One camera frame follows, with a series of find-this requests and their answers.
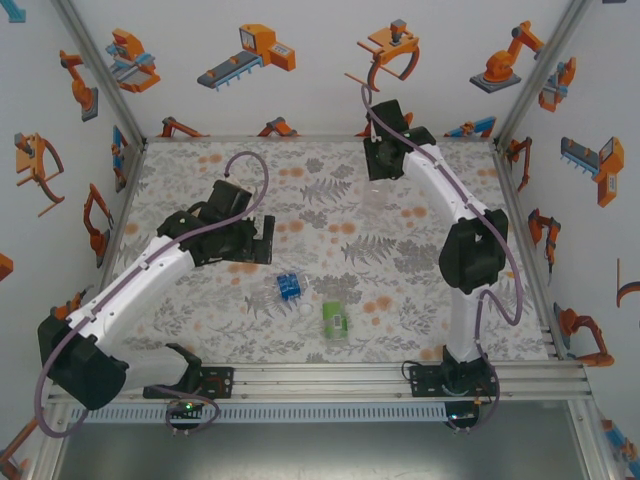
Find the clear bottle with blue label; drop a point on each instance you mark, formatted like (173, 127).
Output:
(287, 287)

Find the clear unlabelled plastic bottle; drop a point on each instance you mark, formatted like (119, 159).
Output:
(377, 197)

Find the plain white bottle cap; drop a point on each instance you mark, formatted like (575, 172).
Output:
(304, 310)

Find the clear bottle with green label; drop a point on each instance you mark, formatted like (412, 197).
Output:
(335, 320)

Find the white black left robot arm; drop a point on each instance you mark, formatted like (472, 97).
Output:
(125, 295)

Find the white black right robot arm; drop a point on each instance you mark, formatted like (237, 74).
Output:
(440, 185)

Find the small circuit board green light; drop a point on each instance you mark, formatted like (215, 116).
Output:
(187, 407)
(460, 416)

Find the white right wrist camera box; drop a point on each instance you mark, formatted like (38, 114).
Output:
(375, 134)

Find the aluminium table end rail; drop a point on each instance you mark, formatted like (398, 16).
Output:
(320, 138)

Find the aluminium table side rail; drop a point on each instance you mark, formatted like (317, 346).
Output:
(510, 190)
(123, 200)

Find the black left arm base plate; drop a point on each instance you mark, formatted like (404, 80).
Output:
(222, 390)

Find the aluminium frame post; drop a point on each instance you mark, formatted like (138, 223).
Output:
(95, 60)
(545, 65)

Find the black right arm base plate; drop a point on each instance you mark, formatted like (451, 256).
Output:
(420, 385)

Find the aluminium frame leg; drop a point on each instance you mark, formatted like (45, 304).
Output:
(592, 440)
(47, 462)

